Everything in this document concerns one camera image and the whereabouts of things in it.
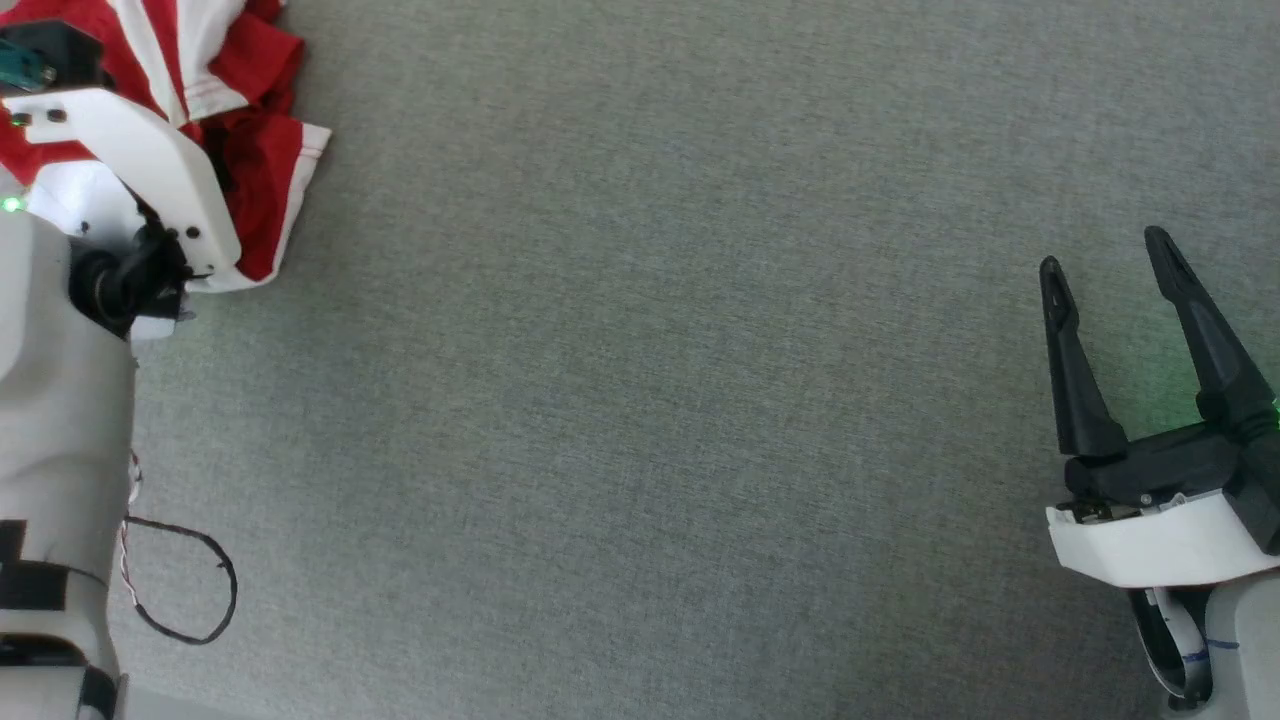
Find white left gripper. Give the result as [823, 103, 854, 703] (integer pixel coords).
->
[0, 87, 243, 293]

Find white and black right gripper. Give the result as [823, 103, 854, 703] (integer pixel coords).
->
[1038, 225, 1280, 590]

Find red and white basketball shorts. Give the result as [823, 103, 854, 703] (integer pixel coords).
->
[0, 0, 333, 295]

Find grey fabric sofa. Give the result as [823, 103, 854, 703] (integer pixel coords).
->
[0, 0, 1280, 720]

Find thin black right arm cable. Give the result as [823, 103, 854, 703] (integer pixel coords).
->
[1128, 588, 1217, 709]

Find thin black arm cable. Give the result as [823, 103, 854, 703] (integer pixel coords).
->
[118, 452, 239, 645]
[1128, 588, 1217, 709]

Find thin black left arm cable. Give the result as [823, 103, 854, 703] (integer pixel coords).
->
[118, 452, 239, 645]

